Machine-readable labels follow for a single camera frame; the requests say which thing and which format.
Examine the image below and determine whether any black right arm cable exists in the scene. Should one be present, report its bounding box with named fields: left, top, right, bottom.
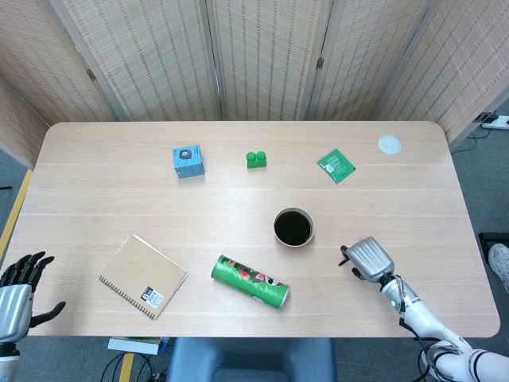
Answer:
left=395, top=276, right=437, bottom=382

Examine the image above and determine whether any green chips can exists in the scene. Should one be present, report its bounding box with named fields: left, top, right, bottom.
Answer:
left=211, top=253, right=291, bottom=310

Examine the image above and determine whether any cup of dark coffee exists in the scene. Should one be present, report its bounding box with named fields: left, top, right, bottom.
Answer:
left=272, top=206, right=316, bottom=250

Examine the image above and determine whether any black floor cable bundle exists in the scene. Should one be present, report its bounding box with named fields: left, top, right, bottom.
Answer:
left=101, top=352, right=168, bottom=382

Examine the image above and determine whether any small blue cardboard box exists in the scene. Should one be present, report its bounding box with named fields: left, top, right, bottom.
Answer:
left=171, top=143, right=207, bottom=180

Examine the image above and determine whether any white sneaker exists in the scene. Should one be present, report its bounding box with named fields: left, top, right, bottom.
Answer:
left=488, top=243, right=509, bottom=294

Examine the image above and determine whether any green toy brick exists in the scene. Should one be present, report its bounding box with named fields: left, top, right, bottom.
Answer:
left=245, top=150, right=269, bottom=170

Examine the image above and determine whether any black floor frame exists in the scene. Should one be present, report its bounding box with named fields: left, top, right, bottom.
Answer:
left=476, top=232, right=509, bottom=263

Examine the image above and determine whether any green sachet packet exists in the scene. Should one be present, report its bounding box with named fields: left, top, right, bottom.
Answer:
left=317, top=148, right=357, bottom=185

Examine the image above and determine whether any brown spiral notebook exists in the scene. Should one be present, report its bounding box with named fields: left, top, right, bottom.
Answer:
left=98, top=233, right=190, bottom=322

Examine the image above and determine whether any woven folding screen panel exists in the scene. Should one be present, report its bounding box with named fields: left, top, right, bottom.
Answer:
left=204, top=0, right=333, bottom=122
left=377, top=0, right=509, bottom=144
left=0, top=0, right=120, bottom=124
left=304, top=0, right=438, bottom=122
left=47, top=0, right=226, bottom=123
left=0, top=75, right=51, bottom=166

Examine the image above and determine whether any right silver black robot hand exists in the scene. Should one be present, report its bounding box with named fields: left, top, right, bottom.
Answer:
left=340, top=236, right=395, bottom=283

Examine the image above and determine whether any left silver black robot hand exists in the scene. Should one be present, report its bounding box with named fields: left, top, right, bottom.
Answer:
left=0, top=250, right=67, bottom=344

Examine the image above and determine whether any white power strip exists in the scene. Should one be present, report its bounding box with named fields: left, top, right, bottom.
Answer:
left=473, top=113, right=509, bottom=131

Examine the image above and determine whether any black power strip cable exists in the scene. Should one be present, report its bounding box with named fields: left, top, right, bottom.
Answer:
left=452, top=127, right=491, bottom=153

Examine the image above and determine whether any white round lid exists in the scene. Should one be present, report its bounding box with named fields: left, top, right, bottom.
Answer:
left=377, top=134, right=402, bottom=155

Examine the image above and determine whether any dark blue chair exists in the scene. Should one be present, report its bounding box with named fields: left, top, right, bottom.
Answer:
left=165, top=337, right=338, bottom=382

